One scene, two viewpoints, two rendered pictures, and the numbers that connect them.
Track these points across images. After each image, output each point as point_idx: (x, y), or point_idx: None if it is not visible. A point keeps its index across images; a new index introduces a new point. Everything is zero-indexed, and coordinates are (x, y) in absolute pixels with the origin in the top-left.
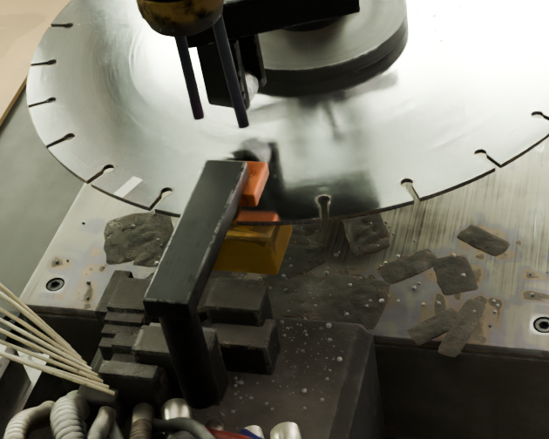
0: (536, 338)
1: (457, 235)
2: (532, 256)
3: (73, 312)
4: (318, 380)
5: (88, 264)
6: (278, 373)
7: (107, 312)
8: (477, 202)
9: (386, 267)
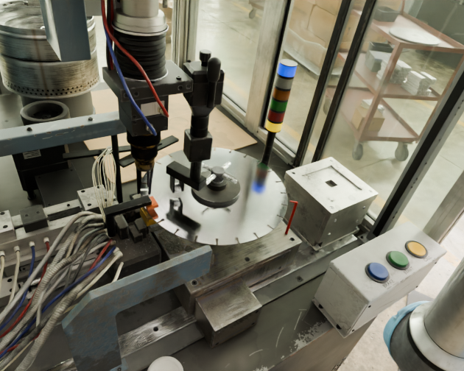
0: (188, 283)
1: None
2: (213, 269)
3: None
4: (138, 251)
5: None
6: (135, 244)
7: None
8: (221, 251)
9: (188, 246)
